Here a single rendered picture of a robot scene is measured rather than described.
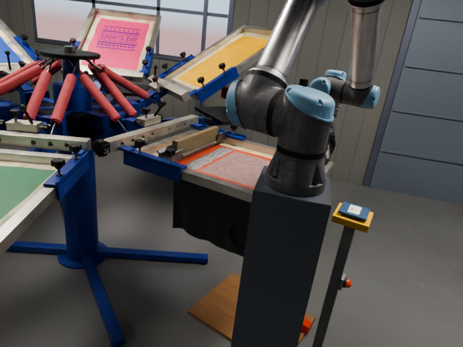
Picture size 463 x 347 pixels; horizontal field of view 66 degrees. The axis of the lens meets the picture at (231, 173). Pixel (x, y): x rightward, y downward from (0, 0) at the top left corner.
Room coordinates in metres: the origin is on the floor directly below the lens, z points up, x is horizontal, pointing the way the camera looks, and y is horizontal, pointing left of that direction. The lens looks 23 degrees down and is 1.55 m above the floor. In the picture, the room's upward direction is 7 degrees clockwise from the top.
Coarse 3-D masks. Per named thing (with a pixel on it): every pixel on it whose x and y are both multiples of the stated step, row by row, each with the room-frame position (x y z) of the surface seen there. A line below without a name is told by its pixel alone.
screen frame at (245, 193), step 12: (192, 132) 1.85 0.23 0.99; (156, 144) 1.59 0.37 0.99; (168, 144) 1.65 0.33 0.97; (240, 144) 1.80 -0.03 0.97; (252, 144) 1.77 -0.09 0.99; (192, 180) 1.28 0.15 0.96; (204, 180) 1.26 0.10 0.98; (216, 180) 1.25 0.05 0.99; (228, 192) 1.21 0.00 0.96; (240, 192) 1.19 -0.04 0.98; (252, 192) 1.18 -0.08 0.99
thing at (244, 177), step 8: (184, 160) 1.51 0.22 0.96; (216, 160) 1.55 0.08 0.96; (200, 168) 1.44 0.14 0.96; (208, 168) 1.45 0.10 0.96; (216, 168) 1.46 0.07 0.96; (224, 168) 1.47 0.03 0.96; (232, 168) 1.48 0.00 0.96; (240, 168) 1.49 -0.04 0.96; (216, 176) 1.37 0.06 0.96; (224, 176) 1.38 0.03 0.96; (232, 176) 1.39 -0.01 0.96; (240, 176) 1.40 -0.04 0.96; (248, 176) 1.41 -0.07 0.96; (256, 176) 1.42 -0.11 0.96; (240, 184) 1.32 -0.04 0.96; (248, 184) 1.33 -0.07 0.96
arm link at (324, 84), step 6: (318, 78) 1.22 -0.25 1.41; (324, 78) 1.22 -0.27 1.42; (330, 78) 1.24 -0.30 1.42; (312, 84) 1.23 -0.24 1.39; (318, 84) 1.21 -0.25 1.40; (324, 84) 1.20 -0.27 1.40; (330, 84) 1.22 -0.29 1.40; (336, 84) 1.21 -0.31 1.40; (342, 84) 1.20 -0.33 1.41; (324, 90) 1.20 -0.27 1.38; (330, 90) 1.21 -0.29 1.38; (336, 90) 1.20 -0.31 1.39; (336, 96) 1.20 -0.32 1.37; (336, 102) 1.22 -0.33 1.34
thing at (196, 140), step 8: (208, 128) 1.72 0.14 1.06; (216, 128) 1.75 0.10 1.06; (184, 136) 1.54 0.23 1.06; (192, 136) 1.56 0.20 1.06; (200, 136) 1.62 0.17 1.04; (208, 136) 1.68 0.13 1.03; (176, 144) 1.45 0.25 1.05; (184, 144) 1.50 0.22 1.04; (192, 144) 1.56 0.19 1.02; (200, 144) 1.62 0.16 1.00; (184, 152) 1.50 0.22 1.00
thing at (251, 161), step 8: (216, 144) 1.80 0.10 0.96; (200, 152) 1.64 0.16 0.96; (208, 152) 1.65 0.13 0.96; (232, 152) 1.70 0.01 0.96; (240, 152) 1.71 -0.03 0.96; (224, 160) 1.56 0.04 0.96; (232, 160) 1.58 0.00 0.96; (240, 160) 1.59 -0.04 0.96; (248, 160) 1.60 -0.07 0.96; (256, 160) 1.61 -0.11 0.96; (264, 160) 1.63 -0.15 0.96; (248, 168) 1.50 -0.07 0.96; (256, 168) 1.51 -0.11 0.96
